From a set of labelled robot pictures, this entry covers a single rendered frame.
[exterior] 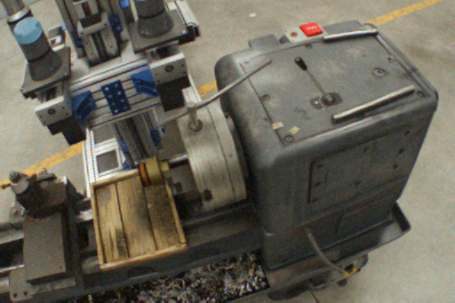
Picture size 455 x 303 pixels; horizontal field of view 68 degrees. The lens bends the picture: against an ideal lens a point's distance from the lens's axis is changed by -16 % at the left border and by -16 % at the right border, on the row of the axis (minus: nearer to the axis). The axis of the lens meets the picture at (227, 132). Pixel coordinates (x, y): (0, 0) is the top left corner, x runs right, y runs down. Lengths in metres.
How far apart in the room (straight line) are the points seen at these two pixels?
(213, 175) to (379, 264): 1.38
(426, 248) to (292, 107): 1.50
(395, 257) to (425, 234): 0.25
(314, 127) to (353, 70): 0.26
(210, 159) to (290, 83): 0.31
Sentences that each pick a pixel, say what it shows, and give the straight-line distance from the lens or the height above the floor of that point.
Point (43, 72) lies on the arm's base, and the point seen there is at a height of 1.19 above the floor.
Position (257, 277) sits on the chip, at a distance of 1.53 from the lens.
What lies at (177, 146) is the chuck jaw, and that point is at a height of 1.14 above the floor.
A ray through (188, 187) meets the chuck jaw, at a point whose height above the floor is 1.12.
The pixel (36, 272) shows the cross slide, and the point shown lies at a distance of 1.33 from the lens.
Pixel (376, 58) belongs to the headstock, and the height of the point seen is 1.25.
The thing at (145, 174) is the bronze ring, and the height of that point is 1.11.
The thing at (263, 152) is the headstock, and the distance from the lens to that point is 0.97.
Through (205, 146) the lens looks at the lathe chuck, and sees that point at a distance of 1.03.
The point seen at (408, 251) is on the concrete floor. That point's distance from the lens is 2.28.
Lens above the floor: 2.00
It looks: 48 degrees down
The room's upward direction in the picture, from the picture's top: 10 degrees counter-clockwise
